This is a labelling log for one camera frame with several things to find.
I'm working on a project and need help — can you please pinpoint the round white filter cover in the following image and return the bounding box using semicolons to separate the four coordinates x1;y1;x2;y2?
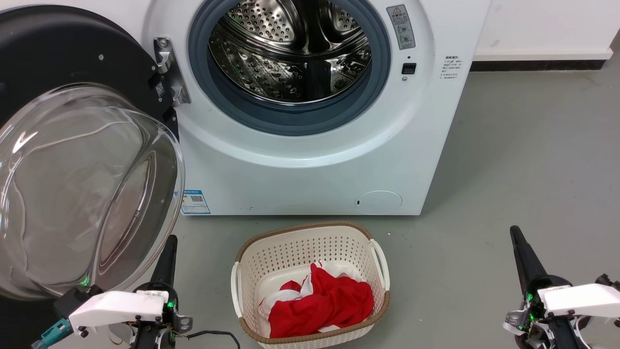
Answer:
354;190;403;215

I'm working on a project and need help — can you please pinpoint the perforated steel washer drum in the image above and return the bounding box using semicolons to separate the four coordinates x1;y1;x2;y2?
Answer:
208;0;373;105

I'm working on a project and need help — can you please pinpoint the white front-load washing machine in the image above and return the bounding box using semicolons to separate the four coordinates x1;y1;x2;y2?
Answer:
140;0;492;216

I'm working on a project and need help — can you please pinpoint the blue energy label sticker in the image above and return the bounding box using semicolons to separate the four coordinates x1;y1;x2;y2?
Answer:
180;190;211;215

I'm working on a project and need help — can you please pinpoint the grey warning sticker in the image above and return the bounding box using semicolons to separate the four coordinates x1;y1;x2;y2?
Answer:
386;4;417;51

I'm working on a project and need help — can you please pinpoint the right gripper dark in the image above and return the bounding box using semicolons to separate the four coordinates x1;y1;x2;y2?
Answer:
503;226;597;349

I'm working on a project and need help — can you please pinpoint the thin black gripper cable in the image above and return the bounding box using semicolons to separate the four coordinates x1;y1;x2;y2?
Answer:
186;330;241;349

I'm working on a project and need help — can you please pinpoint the red and white garment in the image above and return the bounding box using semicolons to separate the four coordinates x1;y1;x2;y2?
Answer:
258;261;375;339

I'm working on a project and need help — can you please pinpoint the printed text instruction sticker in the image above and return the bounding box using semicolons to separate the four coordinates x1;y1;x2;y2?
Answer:
440;55;464;81

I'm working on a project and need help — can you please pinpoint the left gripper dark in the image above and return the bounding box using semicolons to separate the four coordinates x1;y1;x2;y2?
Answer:
131;235;193;349

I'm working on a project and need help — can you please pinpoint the black round glass washer door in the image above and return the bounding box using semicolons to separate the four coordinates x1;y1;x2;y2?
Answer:
0;5;186;301

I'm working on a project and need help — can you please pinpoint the metal door hinge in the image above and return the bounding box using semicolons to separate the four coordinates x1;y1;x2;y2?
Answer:
153;37;191;109

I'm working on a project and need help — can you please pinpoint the black wall baseboard strip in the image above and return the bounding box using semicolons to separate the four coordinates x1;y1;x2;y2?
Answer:
470;60;608;72

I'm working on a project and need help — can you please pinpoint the cream perforated laundry basket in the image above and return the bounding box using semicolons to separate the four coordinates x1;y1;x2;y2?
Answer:
231;222;391;349

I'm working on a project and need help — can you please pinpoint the teal cable connector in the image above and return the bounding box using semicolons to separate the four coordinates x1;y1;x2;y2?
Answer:
31;318;73;349

